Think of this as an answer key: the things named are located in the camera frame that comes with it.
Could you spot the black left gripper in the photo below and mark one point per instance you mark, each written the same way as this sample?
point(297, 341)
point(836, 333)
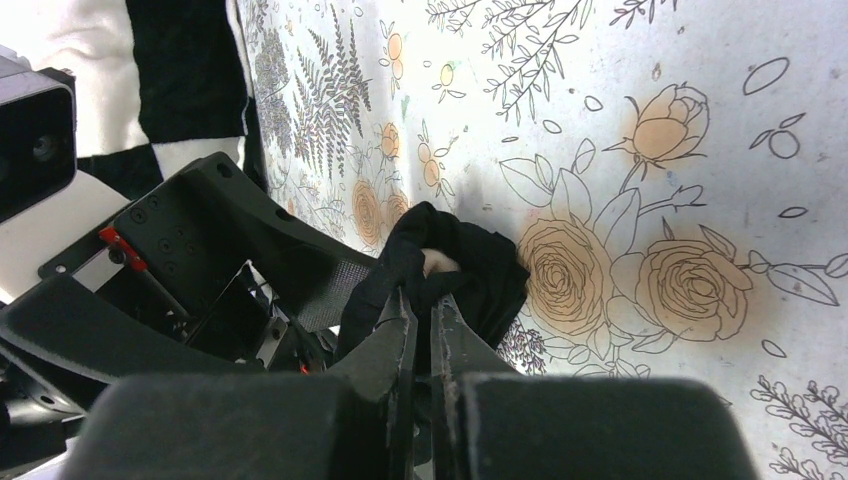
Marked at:
point(177, 305)

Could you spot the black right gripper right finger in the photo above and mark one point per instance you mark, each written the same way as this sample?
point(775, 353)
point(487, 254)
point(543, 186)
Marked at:
point(490, 422)

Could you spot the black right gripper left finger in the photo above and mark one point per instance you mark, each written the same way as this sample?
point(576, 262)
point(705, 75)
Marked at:
point(352, 421)

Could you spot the black underwear beige waistband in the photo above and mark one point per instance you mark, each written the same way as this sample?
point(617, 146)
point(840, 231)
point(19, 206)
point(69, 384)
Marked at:
point(430, 254)

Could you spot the black white checkered blanket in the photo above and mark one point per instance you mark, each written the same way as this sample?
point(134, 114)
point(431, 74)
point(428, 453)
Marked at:
point(158, 84)

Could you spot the floral table cloth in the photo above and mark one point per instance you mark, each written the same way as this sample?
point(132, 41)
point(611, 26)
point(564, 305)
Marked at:
point(673, 173)

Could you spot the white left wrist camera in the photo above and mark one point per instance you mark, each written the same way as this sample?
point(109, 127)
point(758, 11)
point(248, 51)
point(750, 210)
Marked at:
point(51, 211)

